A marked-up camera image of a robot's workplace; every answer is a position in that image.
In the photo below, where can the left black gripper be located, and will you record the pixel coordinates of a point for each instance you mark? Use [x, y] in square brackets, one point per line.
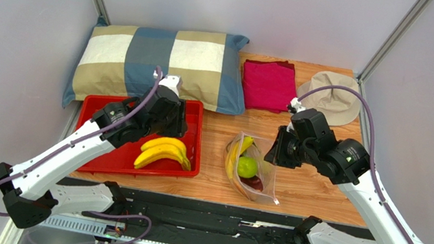
[179, 126]

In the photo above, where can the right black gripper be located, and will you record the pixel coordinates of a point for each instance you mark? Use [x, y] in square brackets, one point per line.
[279, 149]

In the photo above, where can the yellow fake banana bunch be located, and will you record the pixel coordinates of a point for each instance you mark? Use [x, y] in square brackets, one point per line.
[163, 148]

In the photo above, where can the clear zip top bag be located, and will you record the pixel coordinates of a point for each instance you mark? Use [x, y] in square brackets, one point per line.
[266, 172]

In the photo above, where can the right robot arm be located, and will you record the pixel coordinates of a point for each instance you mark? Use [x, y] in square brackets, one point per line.
[308, 139]

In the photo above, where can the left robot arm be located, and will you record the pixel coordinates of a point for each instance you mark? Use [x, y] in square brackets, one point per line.
[31, 192]

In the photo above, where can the single yellow fake banana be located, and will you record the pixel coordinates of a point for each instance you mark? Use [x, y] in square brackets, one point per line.
[235, 150]

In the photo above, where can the fake orange bread slice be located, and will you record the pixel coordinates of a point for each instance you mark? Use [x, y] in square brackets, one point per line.
[254, 183]

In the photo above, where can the red plastic tray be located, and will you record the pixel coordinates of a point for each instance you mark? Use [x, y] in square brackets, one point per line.
[121, 160]

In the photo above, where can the magenta folded cloth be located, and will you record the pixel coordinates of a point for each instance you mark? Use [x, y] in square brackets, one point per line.
[268, 85]

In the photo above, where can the beige bucket hat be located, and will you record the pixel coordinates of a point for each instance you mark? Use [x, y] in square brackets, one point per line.
[339, 107]

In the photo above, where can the plaid pillow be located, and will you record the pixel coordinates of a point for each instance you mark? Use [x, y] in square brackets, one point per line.
[120, 61]

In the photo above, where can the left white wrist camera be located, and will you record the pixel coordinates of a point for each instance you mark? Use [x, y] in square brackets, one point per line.
[173, 83]

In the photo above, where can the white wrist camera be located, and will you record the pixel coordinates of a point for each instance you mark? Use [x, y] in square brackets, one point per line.
[173, 83]
[295, 108]

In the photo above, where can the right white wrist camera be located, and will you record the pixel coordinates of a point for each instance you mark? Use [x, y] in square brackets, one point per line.
[295, 108]

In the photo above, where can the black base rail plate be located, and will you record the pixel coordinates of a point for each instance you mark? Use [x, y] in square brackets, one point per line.
[183, 220]

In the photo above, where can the right aluminium frame post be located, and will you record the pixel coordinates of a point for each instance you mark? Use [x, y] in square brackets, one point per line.
[395, 36]

